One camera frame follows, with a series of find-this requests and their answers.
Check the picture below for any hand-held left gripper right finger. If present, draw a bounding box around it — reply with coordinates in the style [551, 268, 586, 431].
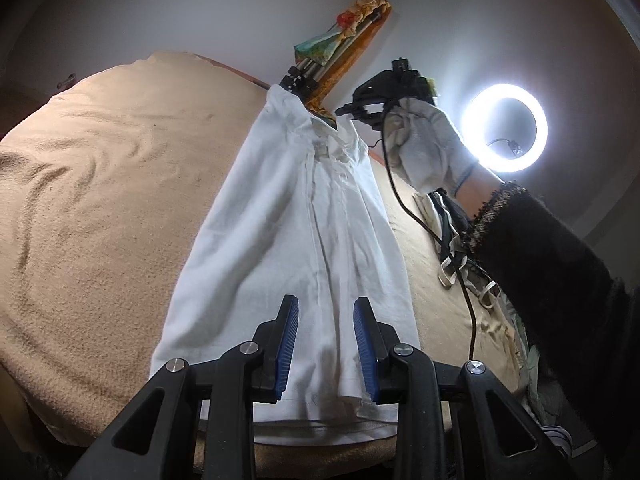
[352, 296, 577, 480]

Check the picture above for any person's right forearm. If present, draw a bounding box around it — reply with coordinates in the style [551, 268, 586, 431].
[456, 164, 640, 466]

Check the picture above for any colourful patterned cloth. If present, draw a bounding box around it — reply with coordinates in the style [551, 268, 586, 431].
[292, 0, 394, 122]

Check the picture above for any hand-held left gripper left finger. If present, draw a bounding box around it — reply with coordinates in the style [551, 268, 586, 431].
[65, 294, 301, 480]

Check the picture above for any pile of clothes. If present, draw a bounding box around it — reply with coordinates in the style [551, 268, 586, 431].
[422, 187, 556, 426]

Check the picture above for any striped cloth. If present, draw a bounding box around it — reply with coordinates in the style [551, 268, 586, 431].
[540, 424, 575, 461]

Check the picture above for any black cable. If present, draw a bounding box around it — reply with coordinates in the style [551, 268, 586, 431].
[369, 102, 482, 367]

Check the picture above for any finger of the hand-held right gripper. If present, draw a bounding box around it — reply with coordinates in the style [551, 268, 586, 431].
[335, 101, 385, 122]

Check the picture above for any white shirt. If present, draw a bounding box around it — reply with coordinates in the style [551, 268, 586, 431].
[149, 85, 421, 446]

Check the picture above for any person's right hand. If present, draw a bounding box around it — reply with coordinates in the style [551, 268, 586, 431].
[381, 96, 482, 196]

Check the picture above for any beige blanket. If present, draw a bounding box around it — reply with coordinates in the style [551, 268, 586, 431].
[0, 50, 532, 477]

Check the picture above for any white ring light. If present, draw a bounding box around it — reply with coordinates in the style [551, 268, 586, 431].
[460, 82, 550, 174]

